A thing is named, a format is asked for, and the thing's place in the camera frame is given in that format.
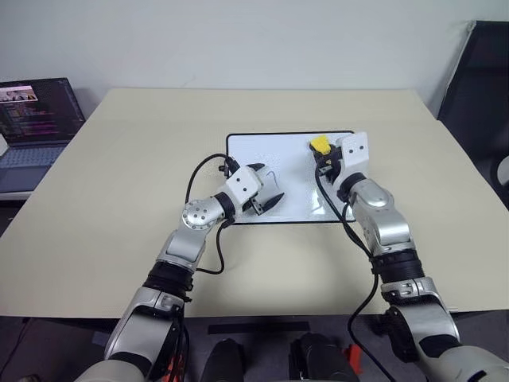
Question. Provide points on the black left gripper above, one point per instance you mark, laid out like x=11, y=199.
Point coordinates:
x=251, y=206

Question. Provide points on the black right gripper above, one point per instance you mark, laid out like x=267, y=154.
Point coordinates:
x=328, y=164

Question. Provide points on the yellow whiteboard eraser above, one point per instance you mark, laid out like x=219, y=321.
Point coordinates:
x=320, y=145

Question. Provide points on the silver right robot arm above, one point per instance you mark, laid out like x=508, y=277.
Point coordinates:
x=381, y=223

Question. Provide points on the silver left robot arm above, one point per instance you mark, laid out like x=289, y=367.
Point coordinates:
x=195, y=215

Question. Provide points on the black-framed whiteboard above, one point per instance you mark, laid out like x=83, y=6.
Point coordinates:
x=294, y=179

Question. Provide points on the black tape strip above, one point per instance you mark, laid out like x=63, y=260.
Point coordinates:
x=258, y=328

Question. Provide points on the black panel with white edge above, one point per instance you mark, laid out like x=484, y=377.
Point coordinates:
x=477, y=91

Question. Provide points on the white round object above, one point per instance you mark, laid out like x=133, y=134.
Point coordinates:
x=502, y=172

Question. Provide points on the narrow dark rounded shape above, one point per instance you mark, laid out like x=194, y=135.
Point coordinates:
x=226, y=360

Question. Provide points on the wide dark rounded shape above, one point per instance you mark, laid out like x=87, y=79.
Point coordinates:
x=318, y=358

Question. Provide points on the orange-red plastic piece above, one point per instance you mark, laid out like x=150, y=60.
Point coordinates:
x=354, y=357

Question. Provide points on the open grey laptop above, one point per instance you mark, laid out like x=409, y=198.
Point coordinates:
x=29, y=119

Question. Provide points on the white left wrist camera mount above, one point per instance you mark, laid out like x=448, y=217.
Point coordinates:
x=243, y=185

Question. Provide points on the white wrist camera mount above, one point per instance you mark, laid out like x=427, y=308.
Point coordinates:
x=243, y=185
x=355, y=150

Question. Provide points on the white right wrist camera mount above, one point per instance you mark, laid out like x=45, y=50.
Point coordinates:
x=355, y=150

